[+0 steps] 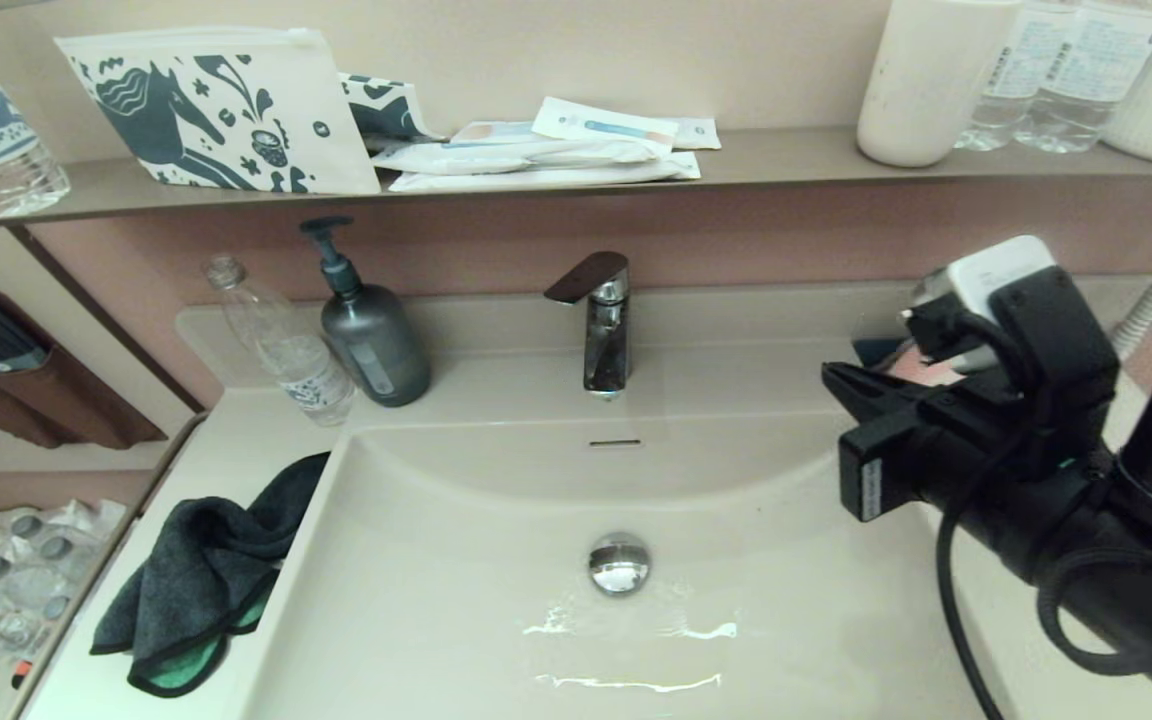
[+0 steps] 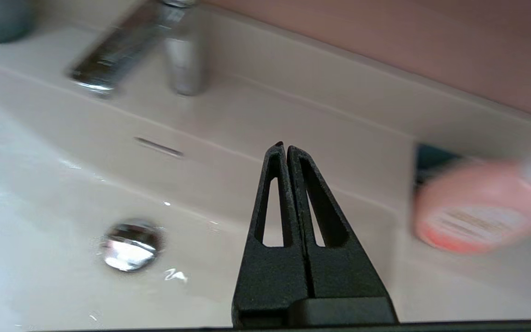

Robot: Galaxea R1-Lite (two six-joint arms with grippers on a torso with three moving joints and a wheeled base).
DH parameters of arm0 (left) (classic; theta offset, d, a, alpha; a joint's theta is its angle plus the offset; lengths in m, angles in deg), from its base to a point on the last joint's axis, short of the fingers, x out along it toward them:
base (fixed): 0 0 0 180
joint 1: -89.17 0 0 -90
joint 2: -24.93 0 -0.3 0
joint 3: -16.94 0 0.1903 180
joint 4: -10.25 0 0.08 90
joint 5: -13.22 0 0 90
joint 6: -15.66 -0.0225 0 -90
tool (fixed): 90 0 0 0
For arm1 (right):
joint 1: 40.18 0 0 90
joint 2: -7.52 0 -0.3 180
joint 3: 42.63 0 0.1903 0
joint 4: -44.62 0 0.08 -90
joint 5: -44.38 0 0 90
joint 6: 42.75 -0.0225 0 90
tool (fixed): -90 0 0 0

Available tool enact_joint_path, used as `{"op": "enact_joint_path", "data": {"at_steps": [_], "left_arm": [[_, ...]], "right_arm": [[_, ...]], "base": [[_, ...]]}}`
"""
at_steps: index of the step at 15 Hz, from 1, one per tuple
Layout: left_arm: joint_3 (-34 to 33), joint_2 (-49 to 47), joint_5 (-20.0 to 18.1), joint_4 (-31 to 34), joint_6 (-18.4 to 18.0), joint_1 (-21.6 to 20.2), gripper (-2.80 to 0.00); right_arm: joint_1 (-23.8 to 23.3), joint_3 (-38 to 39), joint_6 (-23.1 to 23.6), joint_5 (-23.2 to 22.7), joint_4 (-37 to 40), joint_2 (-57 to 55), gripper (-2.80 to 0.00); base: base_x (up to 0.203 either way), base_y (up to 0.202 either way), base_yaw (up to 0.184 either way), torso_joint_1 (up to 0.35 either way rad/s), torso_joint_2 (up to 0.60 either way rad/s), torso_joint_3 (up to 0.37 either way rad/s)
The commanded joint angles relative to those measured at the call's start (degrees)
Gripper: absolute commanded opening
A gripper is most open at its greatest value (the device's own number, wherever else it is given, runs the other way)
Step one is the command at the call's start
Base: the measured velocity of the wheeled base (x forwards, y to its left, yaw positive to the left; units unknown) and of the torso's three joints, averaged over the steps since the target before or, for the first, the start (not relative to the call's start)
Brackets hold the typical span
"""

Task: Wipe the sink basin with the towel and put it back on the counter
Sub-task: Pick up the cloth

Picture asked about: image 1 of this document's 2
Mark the brown wall shelf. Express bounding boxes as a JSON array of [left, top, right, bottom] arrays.
[[0, 126, 1152, 233]]

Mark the brown wall holder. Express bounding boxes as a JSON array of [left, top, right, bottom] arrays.
[[0, 290, 169, 451]]

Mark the dark grey pump bottle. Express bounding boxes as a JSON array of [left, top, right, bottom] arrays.
[[299, 217, 432, 408]]

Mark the clear water bottle white label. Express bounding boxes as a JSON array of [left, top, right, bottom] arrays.
[[954, 0, 1049, 152], [1013, 0, 1152, 155]]

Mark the peach white packet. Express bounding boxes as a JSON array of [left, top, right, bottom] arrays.
[[451, 120, 545, 147]]

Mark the chrome sink faucet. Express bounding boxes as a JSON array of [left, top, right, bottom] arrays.
[[543, 251, 631, 399]]

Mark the white packet blue stripe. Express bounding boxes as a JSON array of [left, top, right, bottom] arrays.
[[532, 97, 680, 151]]

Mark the clear empty plastic bottle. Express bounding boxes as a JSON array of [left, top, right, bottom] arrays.
[[202, 256, 357, 428]]

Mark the plastic wrapped bottle pack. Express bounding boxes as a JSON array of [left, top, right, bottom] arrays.
[[0, 500, 129, 671]]

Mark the white horse print pouch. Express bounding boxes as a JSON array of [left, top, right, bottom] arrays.
[[54, 27, 382, 196]]

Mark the dark grey green cloth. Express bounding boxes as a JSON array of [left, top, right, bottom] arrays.
[[89, 452, 332, 699]]

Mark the pink soap pump bottle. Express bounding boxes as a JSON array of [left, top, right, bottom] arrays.
[[881, 345, 972, 389]]

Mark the small blue print pouch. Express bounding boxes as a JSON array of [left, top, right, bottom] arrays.
[[339, 73, 445, 153]]

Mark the white ceramic sink basin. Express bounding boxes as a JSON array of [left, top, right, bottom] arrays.
[[236, 412, 1017, 720]]

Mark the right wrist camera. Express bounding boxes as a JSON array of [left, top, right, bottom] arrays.
[[901, 236, 1120, 461]]

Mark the long white packet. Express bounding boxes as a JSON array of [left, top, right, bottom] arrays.
[[372, 138, 672, 177], [391, 153, 701, 194]]

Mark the chrome drain stopper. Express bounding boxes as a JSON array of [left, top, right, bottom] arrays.
[[588, 532, 651, 597]]

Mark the tall white tumbler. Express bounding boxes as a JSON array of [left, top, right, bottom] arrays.
[[857, 0, 1022, 168]]

